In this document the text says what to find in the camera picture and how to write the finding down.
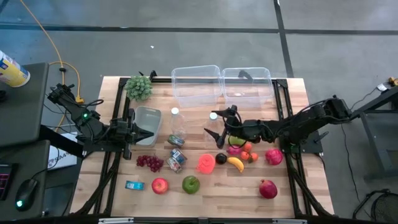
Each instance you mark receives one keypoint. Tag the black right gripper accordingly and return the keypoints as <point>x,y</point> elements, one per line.
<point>241,129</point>

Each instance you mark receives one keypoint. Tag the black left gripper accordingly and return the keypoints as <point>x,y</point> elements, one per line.
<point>122,132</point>

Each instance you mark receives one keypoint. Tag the grey plastic bin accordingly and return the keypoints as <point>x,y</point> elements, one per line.
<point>149,119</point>

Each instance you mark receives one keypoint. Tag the green pear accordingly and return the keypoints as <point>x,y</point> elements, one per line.
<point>237,142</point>

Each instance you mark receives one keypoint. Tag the dark red grape bunch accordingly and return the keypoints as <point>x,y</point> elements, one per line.
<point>150,162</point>

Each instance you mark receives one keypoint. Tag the pink dragon fruit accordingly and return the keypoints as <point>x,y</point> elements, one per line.
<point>234,150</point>

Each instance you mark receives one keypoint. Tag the black plum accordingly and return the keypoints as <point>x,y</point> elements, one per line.
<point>221,158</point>

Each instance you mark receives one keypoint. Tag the green-topped tin can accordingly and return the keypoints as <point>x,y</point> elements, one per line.
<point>176,140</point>

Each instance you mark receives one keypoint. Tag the yellow banana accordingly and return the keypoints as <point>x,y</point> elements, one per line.
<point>236,162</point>

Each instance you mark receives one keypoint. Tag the orange sports bottle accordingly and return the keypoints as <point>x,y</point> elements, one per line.
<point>206,164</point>

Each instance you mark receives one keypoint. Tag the clear plastic container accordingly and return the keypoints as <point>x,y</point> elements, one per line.
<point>248,93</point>
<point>196,90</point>

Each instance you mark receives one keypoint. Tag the teal tin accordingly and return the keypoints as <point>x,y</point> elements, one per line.
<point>134,185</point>

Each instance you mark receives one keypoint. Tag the red apple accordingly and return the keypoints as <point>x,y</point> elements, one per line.
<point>160,186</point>

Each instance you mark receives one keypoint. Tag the pinkish red pomegranate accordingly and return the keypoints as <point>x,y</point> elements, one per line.
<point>273,156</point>

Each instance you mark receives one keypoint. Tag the green apple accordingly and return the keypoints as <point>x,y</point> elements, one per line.
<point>190,184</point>

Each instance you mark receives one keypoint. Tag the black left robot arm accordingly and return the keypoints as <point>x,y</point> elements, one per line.
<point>93,124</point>

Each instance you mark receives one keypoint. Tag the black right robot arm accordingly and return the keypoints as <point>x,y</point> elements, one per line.
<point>298,124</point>

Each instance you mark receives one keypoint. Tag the green artificial plant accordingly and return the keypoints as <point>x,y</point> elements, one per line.
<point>138,88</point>

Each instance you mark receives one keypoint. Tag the white printed box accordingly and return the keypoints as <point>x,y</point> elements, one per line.
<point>62,155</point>

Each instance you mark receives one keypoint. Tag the dark red pomegranate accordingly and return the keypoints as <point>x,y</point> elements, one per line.
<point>268,188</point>

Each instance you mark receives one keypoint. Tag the dark grey desk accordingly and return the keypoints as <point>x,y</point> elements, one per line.
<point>21,109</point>

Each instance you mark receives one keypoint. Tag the black computer mouse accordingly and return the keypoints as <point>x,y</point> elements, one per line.
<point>26,194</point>

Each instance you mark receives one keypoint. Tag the yellow wipes canister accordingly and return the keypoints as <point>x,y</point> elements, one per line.
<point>12,73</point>

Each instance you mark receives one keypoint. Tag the black backlit keyboard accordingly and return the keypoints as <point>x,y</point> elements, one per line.
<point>4,183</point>

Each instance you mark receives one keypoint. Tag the black metal stand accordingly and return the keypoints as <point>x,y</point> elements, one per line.
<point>373,104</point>

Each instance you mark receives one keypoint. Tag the small white tag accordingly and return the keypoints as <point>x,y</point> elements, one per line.
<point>382,87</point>

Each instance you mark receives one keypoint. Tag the small yellow object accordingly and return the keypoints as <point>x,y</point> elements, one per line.
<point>393,81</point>

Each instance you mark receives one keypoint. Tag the black mesh basket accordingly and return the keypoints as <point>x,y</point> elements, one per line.
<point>387,208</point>

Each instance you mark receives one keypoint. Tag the black metal table frame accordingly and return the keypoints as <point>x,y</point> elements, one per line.
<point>116,99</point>

